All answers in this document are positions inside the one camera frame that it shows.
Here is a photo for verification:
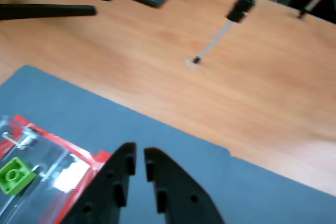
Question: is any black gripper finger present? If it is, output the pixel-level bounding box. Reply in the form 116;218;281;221
143;147;226;224
59;142;137;224

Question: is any green lego block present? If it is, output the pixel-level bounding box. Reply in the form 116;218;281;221
0;156;37;196

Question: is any transparent acrylic box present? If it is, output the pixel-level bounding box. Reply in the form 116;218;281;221
0;115;106;224

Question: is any metal box latch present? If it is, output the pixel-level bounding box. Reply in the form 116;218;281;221
2;126;38;151

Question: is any red tape strip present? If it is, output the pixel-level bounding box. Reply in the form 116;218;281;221
39;153;112;224
12;114;114;168

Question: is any black flat stand leg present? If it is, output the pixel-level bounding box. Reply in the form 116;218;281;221
0;4;97;22

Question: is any white tripod leg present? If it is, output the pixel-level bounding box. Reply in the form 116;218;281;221
185;0;286;69

